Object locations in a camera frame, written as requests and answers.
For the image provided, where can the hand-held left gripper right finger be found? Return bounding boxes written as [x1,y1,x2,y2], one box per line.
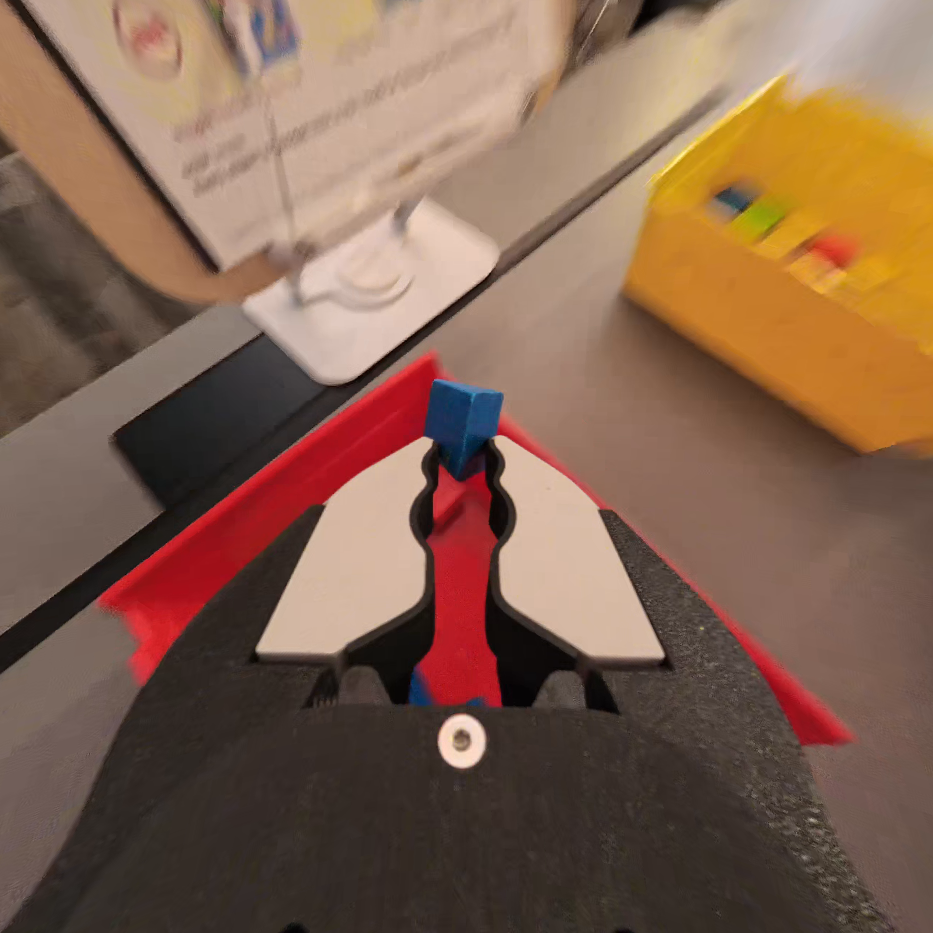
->
[487,436,668,668]

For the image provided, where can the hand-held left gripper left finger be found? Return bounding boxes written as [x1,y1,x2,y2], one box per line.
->
[255,436,437,666]

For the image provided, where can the red plastic bin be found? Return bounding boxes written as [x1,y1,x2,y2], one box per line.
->
[97,350,855,749]

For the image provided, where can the blue triangular wooden block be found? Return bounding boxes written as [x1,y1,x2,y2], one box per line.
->
[425,379,505,482]

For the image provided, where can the yellow plastic bin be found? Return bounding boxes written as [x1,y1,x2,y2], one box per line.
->
[623,73,933,456]

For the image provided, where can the yellow wooden cube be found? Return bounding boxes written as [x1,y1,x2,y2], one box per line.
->
[765,219,821,258]

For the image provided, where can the red wooden cube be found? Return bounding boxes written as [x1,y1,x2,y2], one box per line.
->
[805,235,863,272]

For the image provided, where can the black flat pad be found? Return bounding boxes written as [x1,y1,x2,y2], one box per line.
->
[113,339,330,505]

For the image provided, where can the white board stand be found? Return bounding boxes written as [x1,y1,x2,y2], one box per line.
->
[241,198,502,386]

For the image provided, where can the long green wooden block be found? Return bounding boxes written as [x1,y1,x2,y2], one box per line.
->
[729,198,792,245]

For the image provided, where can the printed instruction sheet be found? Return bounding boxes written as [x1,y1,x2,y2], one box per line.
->
[22,0,577,272]

